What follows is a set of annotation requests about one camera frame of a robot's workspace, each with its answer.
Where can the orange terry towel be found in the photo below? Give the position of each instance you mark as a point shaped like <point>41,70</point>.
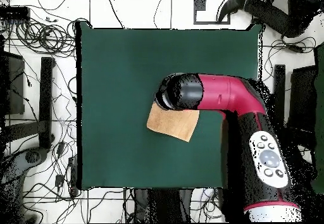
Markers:
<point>174,125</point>

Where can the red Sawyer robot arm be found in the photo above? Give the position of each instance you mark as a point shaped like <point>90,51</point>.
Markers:
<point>227,95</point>

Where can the dark green table cloth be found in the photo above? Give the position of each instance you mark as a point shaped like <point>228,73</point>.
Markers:
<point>114,133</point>

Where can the black power adapter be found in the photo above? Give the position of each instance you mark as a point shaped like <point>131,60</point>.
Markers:
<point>59,180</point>
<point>61,148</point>

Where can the black power strip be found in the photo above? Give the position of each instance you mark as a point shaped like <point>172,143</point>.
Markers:
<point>73,176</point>

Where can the black box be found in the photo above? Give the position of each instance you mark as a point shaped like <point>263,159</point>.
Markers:
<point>14,87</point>
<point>303,95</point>

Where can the person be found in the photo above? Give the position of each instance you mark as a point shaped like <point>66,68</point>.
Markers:
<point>273,16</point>

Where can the dark green fabric sheet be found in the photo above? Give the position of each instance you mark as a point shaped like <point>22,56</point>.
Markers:
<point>320,107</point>

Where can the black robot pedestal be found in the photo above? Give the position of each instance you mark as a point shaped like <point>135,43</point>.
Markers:
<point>162,206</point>

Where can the grey square floor frame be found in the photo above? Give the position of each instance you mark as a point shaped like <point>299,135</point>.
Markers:
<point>200,3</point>

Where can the black network switch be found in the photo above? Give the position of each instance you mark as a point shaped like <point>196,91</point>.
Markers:
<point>14,13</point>

